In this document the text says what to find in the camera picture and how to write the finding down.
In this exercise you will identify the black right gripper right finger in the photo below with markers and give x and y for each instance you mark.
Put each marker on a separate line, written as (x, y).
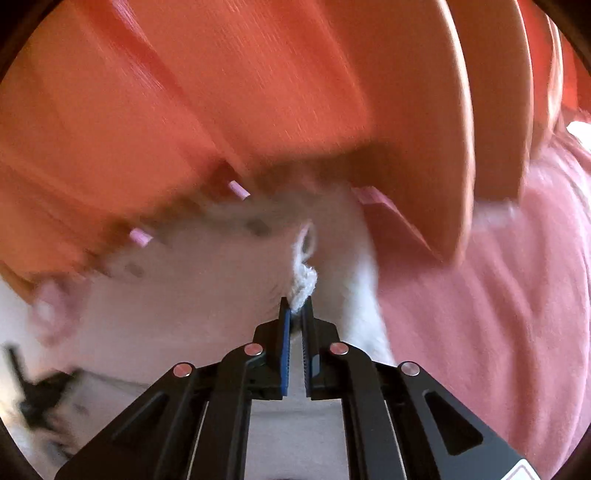
(400, 423)

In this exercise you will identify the pink fleece bed blanket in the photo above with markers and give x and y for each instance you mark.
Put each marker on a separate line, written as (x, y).
(507, 330)

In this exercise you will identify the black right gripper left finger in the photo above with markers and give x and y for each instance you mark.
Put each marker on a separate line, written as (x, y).
(192, 422)

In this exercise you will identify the orange red curtain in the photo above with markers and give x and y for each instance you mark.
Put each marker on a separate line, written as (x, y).
(115, 113)

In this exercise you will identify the white sweater with black hearts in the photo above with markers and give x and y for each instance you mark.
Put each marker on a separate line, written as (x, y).
(195, 291)

